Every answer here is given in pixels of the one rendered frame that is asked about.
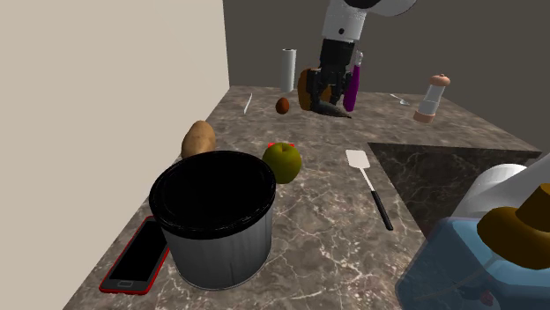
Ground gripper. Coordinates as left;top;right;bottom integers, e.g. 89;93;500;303
306;38;357;112

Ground green apple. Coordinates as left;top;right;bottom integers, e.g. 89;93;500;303
261;142;303;185

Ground brown bread loaf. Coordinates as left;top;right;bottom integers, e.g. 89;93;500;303
296;66;333;112

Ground clear pepper mill, tan ends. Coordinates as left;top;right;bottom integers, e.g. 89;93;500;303
412;73;452;125

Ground red-edged black smartphone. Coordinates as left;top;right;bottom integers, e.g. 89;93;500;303
98;215;171;297

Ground white spatula with black handle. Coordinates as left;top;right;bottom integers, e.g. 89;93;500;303
345;148;395;232

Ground silver spoon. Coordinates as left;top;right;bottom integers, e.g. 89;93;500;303
389;92;412;107

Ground grey paper towel roll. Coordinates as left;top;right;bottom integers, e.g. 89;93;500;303
280;48;298;93

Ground brown potato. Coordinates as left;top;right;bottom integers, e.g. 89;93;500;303
180;119;217;160

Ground blue translucent bottle, brown top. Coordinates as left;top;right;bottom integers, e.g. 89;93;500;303
394;182;550;310

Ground silver pot with black rim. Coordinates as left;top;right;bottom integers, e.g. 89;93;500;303
147;149;278;292

